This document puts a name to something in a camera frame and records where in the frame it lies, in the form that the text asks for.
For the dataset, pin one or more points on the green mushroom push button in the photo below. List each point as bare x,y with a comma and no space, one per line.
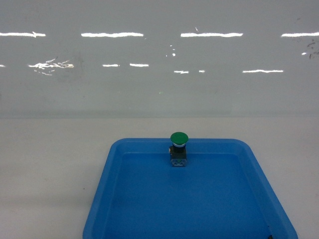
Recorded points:
178,155

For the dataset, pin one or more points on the blue plastic tray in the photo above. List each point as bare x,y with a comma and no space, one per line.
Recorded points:
221,193

